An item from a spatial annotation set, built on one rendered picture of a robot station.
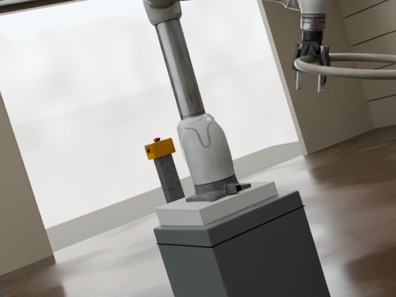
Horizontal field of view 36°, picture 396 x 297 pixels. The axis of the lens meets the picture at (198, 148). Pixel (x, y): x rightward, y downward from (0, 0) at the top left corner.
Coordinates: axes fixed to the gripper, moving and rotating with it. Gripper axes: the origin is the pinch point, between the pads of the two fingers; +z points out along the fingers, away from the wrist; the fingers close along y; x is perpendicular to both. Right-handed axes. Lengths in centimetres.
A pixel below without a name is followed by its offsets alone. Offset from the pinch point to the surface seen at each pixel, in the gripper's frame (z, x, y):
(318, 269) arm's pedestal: 59, -23, 25
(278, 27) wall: 33, 591, -518
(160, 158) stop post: 49, 3, -94
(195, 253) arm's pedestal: 50, -59, 2
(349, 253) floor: 133, 135, -65
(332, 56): -10.3, 8.8, 2.9
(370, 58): -9.6, 19.5, 12.6
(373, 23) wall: 28, 723, -427
